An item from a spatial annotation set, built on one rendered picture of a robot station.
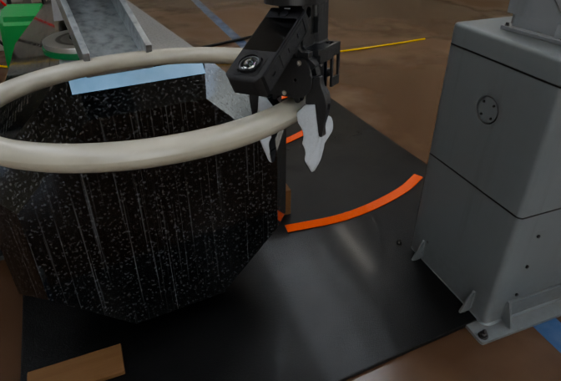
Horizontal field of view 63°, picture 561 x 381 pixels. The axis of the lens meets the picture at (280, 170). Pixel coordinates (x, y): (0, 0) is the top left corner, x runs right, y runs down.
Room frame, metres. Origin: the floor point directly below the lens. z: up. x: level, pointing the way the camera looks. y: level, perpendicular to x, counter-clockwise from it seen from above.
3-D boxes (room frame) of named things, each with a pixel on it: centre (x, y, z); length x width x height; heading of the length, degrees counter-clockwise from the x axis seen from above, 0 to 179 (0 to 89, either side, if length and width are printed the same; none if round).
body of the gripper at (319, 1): (0.54, -0.02, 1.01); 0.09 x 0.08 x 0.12; 150
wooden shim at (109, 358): (0.80, 0.57, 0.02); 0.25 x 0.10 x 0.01; 113
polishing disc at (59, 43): (1.20, 0.50, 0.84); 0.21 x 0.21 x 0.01
